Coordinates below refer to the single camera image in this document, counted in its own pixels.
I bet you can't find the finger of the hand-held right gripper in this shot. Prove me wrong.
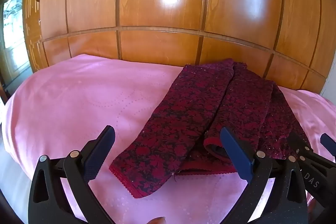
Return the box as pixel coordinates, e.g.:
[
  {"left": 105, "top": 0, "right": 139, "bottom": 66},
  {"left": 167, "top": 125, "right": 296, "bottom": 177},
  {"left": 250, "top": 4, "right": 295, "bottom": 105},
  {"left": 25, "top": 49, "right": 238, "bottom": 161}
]
[
  {"left": 287, "top": 132, "right": 313, "bottom": 161},
  {"left": 320, "top": 133, "right": 336, "bottom": 156}
]

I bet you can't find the dark red floral garment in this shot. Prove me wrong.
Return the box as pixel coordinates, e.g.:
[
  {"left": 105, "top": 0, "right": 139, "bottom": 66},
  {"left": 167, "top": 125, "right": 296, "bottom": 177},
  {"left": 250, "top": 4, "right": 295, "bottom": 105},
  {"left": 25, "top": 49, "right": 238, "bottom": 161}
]
[{"left": 109, "top": 58, "right": 311, "bottom": 199}]

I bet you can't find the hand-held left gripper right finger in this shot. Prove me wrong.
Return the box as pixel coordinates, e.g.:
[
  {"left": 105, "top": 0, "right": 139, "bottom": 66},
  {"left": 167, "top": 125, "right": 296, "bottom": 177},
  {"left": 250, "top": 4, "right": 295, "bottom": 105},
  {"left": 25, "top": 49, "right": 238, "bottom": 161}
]
[{"left": 220, "top": 126, "right": 309, "bottom": 224}]

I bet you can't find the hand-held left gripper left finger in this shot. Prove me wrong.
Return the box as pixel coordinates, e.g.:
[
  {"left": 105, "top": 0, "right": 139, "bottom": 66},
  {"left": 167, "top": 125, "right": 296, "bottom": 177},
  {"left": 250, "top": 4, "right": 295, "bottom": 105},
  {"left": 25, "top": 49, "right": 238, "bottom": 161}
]
[{"left": 28, "top": 125, "right": 116, "bottom": 224}]

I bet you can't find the pink bed sheet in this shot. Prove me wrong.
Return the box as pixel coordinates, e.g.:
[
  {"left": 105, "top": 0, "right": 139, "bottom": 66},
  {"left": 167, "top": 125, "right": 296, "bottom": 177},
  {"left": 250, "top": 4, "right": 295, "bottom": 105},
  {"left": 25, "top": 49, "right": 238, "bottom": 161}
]
[{"left": 1, "top": 54, "right": 336, "bottom": 224}]

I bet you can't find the glass door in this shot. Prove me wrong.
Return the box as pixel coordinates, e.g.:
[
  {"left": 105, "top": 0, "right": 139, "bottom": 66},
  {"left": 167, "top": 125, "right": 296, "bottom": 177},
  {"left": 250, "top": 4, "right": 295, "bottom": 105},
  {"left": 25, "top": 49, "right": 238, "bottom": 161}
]
[{"left": 0, "top": 0, "right": 33, "bottom": 88}]

